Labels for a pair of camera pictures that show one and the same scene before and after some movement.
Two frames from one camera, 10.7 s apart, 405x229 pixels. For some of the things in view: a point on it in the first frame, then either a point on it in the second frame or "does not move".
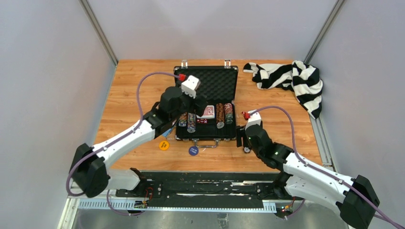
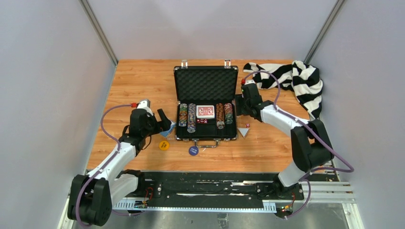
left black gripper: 198,109 to 164,125
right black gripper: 240,133 to 240,109
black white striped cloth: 299,77 does not move
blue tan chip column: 191,122 does not move
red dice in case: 202,120 does not move
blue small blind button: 193,150 does not move
